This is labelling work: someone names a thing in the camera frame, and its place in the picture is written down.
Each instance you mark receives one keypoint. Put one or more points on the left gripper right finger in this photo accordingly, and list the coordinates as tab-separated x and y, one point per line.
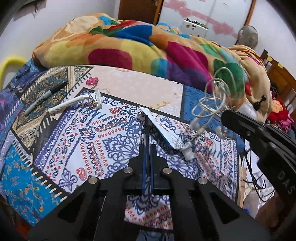
153	155

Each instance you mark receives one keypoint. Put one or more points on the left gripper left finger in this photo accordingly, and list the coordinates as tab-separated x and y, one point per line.
145	152

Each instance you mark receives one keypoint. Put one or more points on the white ointment tube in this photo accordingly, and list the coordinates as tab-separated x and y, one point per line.
173	139

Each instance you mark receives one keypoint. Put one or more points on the white bottle with black cap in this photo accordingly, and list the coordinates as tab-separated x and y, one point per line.
251	110

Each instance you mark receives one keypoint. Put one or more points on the white disposable razor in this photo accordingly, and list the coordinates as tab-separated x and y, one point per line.
95	98

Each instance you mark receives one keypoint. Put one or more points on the wooden chair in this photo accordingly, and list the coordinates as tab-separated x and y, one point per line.
280	78

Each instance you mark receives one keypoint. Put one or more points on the grey black marker pen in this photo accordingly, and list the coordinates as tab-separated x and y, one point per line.
47	94

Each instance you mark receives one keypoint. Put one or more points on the standing electric fan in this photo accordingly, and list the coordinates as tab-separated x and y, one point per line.
247	36

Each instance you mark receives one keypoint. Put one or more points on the colourful fleece blanket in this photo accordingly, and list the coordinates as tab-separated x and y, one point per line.
161	51

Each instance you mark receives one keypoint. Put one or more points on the white box on bed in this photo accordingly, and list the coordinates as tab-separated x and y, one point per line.
193	28

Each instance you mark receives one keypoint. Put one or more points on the brown wooden door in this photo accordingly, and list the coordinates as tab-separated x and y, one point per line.
140	10

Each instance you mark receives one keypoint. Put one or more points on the white wardrobe with pink hearts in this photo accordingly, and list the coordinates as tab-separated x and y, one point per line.
223	19

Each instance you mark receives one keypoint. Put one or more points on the yellow foam tube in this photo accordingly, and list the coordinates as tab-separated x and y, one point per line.
14	63

